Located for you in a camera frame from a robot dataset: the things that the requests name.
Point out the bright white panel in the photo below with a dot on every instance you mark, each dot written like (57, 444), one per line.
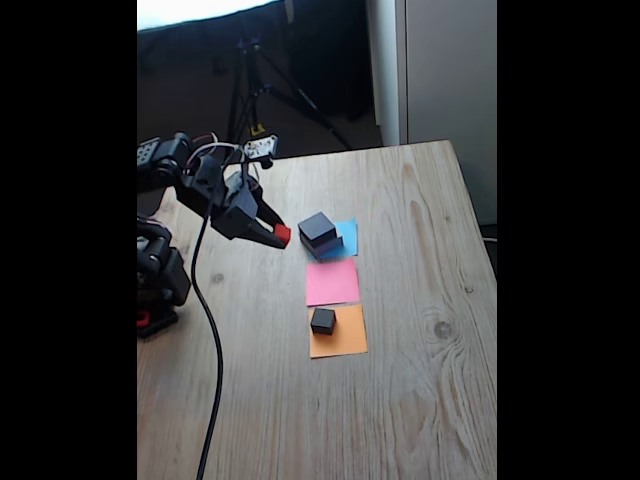
(200, 10)

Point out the medium black block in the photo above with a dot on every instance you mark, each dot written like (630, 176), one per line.
(316, 225)

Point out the black tripod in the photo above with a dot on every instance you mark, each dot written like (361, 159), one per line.
(305, 100)

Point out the small red cube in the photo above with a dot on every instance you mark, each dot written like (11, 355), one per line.
(283, 232)

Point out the yellow tripod tag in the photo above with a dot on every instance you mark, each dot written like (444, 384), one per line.
(257, 130)

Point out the white cabinet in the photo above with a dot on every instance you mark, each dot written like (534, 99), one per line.
(450, 75)

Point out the red base clamp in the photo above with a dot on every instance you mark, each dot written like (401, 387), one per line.
(142, 318)

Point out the orange paper sheet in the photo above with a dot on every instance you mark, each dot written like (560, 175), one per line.
(350, 340)

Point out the large black block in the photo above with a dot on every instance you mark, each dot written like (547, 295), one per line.
(330, 245)

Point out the bare circuit board camera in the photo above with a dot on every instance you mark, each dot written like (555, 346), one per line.
(260, 146)

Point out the blue paper sheet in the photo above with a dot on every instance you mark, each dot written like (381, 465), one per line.
(350, 235)

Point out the small black cube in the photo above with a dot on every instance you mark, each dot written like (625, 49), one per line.
(323, 321)

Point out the pink paper sheet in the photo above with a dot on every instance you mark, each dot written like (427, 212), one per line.
(332, 282)

